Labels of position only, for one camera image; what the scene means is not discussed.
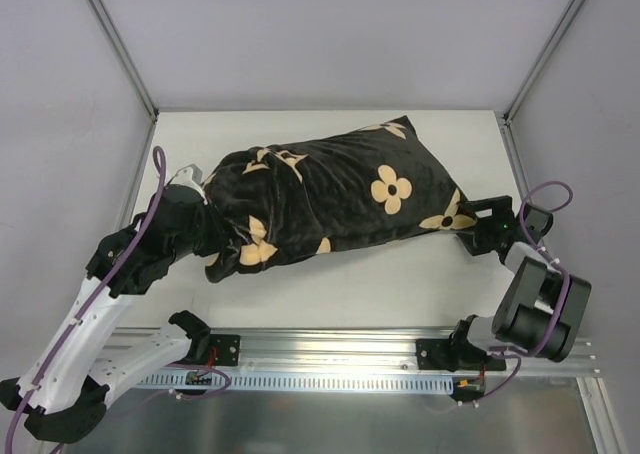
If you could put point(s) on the right aluminium frame post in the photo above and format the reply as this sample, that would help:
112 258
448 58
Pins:
559 31

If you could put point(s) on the aluminium frame post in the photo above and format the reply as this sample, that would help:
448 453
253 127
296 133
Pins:
559 31
107 25

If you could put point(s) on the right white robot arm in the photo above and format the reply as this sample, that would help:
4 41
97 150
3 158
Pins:
543 307

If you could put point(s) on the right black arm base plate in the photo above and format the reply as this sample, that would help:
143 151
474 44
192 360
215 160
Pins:
453 356

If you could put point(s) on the slotted cable duct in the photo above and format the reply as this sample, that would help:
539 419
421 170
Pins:
301 382

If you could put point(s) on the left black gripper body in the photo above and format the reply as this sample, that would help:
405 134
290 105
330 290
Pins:
201 229

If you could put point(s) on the black pillowcase with beige flowers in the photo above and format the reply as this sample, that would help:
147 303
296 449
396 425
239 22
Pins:
285 203

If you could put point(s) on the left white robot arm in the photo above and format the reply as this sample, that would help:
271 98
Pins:
68 391

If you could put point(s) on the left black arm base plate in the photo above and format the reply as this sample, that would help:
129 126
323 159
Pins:
221 350

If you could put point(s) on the left aluminium frame post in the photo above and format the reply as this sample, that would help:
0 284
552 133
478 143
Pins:
107 25

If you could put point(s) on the aluminium mounting rail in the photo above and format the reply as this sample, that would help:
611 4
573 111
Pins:
387 351

